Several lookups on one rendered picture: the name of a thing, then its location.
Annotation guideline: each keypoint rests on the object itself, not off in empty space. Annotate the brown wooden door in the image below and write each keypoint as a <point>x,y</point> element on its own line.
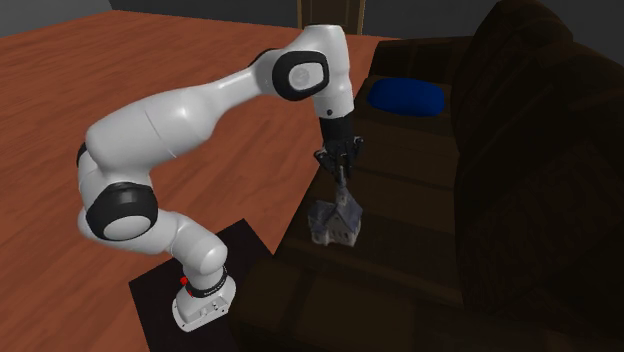
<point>331,12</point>

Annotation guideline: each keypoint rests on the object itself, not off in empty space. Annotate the grey house figure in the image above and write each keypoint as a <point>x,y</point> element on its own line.
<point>336,219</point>

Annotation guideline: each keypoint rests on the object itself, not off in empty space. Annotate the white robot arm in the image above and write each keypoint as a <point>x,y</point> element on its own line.
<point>161,122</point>

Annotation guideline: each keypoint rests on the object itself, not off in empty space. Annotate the blue cushion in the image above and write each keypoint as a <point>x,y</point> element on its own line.
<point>405,97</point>

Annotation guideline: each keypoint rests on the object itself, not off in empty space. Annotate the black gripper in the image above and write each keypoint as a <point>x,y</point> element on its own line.
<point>336,131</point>

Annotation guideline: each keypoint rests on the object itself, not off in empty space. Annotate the dark brown sofa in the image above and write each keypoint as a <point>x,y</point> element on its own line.
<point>512,195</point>

